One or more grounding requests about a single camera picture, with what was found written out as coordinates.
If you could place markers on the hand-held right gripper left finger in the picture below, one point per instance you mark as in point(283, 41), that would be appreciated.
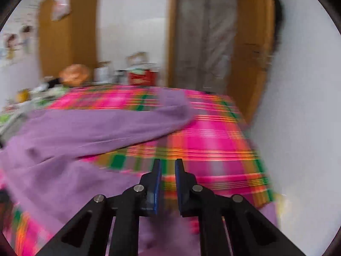
point(157, 189)

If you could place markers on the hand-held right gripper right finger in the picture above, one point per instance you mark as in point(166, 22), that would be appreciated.
point(179, 189)

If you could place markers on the purple fleece pants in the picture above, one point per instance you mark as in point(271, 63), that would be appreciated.
point(66, 138)

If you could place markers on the pink green plaid blanket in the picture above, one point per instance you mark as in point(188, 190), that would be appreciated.
point(218, 138)

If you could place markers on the red box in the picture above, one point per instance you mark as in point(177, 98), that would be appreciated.
point(142, 77)

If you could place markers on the white cardboard box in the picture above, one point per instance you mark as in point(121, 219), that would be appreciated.
point(103, 73)

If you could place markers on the brown cardboard box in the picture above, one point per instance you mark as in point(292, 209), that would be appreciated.
point(137, 58)

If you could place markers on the bag of oranges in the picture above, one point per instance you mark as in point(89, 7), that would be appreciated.
point(74, 75)

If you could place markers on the plastic doorway curtain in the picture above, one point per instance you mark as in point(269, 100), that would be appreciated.
point(205, 32)

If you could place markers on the wooden door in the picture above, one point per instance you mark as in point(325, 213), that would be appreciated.
point(250, 45)

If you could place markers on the yellow bag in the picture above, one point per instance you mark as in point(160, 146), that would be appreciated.
point(22, 96)

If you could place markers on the wooden wardrobe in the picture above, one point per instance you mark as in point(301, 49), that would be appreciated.
point(66, 32)

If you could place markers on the white plastic bag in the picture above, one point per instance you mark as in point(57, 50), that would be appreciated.
point(61, 4)

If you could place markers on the cartoon couple wall sticker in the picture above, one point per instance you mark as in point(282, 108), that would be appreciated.
point(13, 45)

